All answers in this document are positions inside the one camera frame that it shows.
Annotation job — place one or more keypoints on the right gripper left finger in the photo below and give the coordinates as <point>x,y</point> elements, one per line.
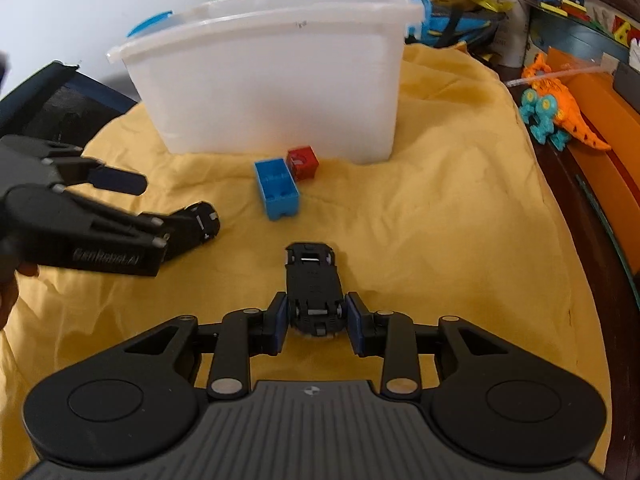
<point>240,335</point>

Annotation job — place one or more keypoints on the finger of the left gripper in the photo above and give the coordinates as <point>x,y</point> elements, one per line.
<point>107,219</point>
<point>85,170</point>

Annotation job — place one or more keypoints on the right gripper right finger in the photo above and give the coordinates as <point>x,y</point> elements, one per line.
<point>390,336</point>

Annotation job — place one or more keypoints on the black toy car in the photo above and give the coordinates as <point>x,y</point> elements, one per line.
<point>185,229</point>
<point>314,290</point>

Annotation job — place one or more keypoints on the blue toy block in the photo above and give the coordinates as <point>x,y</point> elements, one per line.
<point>277,188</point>

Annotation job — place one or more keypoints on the person's left hand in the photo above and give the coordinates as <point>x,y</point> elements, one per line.
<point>10,292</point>

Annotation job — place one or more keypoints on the black chair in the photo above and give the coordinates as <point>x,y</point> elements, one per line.
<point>60,104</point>

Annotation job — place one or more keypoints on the yellow cloth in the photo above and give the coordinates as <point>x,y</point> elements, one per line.
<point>459,221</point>

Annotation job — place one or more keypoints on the blue bin lid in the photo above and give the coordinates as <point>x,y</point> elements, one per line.
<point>150,22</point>

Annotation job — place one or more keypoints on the small red toy block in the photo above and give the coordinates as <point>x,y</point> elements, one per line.
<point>302,163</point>

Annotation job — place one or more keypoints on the white plastic storage bin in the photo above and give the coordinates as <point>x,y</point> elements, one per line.
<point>264,76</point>

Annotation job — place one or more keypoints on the orange toy dinosaur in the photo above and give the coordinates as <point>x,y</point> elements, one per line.
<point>569,117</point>

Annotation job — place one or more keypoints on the blue black bag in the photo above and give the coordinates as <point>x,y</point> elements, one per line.
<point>447,26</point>

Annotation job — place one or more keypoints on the orange box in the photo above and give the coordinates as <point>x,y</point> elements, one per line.
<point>612,176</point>

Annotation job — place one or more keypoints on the clear box of toy blocks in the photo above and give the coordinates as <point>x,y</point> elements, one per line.
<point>580,7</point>

